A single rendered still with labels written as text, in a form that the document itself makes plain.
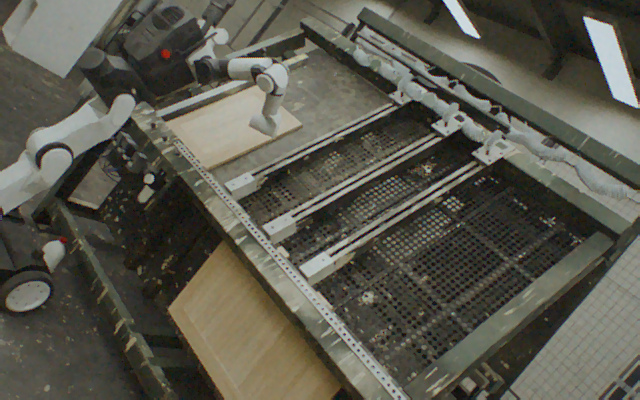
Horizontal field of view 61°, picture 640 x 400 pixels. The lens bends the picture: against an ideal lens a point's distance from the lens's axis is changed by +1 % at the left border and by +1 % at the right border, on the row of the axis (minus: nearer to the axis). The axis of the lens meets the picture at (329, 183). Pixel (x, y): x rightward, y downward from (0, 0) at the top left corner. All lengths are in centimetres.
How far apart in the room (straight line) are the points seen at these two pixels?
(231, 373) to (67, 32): 467
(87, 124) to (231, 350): 113
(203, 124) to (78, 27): 371
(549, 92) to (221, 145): 582
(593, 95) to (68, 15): 618
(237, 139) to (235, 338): 96
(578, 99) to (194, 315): 610
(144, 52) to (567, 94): 625
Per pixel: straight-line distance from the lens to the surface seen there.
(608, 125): 744
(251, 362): 242
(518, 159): 262
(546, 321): 273
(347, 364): 191
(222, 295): 255
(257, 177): 244
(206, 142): 275
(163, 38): 234
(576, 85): 783
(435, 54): 343
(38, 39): 641
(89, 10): 639
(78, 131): 244
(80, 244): 299
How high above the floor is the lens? 143
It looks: 5 degrees down
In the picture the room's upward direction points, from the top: 39 degrees clockwise
